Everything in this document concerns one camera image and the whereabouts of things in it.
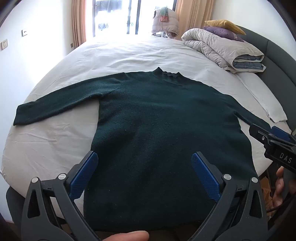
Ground white pillow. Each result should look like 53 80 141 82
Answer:
236 72 288 123

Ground purple pillow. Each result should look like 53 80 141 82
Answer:
203 27 244 42

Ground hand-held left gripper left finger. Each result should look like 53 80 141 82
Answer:
21 151 102 241

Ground folded grey duvet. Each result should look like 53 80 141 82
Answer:
181 28 266 74

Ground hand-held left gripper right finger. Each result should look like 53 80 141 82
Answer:
186 152 270 241

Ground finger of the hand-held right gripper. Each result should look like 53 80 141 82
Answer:
271 126 292 143
248 124 273 149

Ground person's left hand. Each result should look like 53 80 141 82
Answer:
103 230 150 241

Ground white puffer vest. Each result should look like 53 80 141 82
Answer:
151 7 179 39

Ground bed with white sheet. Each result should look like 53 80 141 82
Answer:
0 35 292 232

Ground dark hanging clothes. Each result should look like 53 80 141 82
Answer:
97 0 123 11

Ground dark green sweater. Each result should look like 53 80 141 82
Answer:
13 67 272 232

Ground grey padded headboard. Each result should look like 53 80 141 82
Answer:
233 24 296 135

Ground person's right hand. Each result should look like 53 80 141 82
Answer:
272 167 286 210

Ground glass balcony door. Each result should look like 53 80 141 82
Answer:
85 0 178 39

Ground beige curtain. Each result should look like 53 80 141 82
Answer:
175 0 213 39
71 0 87 50

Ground yellow pillow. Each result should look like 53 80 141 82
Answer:
205 20 247 36

